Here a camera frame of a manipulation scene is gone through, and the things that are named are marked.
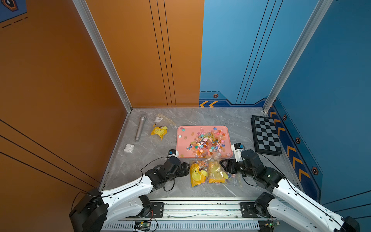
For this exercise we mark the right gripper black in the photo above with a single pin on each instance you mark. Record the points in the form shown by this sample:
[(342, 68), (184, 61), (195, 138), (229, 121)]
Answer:
[(230, 163)]

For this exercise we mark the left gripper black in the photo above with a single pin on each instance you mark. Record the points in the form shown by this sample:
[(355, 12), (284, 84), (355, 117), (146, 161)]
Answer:
[(183, 168)]

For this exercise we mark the yellow duck ziploc bag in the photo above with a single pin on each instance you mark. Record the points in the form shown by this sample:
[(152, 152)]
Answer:
[(218, 175), (198, 173), (162, 125)]

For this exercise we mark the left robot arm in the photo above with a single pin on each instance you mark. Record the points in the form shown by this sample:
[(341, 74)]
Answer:
[(100, 208)]

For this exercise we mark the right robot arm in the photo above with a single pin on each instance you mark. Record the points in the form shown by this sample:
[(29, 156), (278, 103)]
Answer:
[(284, 201)]

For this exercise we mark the pink plastic tray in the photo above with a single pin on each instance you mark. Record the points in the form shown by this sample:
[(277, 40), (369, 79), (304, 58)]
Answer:
[(201, 142)]

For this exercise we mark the black white chessboard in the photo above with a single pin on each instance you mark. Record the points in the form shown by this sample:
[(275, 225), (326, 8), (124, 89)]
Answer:
[(266, 140)]

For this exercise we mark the white earbuds case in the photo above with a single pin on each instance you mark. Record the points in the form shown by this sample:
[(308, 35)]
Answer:
[(129, 148)]

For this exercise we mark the silver microphone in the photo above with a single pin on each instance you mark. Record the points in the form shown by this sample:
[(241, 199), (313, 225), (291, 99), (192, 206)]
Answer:
[(141, 124)]

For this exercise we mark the left green circuit board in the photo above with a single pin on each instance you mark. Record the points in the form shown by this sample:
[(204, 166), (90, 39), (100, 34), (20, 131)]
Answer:
[(142, 226)]

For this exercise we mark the green circuit board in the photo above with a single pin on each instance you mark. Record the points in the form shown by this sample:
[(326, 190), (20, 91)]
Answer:
[(142, 226), (269, 227)]

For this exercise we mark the right green circuit board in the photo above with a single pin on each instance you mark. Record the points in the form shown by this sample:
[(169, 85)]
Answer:
[(269, 227)]

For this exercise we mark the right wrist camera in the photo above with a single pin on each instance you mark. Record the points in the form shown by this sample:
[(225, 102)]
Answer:
[(237, 150)]

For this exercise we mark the aluminium front rail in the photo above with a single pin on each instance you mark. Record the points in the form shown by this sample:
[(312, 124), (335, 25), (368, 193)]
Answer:
[(203, 208)]

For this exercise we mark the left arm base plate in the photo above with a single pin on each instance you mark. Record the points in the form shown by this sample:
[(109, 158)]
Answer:
[(153, 210)]

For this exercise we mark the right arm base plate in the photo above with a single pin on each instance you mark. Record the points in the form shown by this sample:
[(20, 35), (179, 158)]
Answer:
[(249, 210)]

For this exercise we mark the right aluminium corner post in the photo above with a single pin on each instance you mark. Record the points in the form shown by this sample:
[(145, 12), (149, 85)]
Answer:
[(311, 26)]

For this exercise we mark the aluminium corner post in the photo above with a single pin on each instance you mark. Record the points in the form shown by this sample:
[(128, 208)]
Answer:
[(311, 26), (93, 31)]

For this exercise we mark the left aluminium corner post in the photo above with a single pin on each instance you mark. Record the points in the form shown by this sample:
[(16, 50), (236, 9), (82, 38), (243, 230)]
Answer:
[(93, 31)]

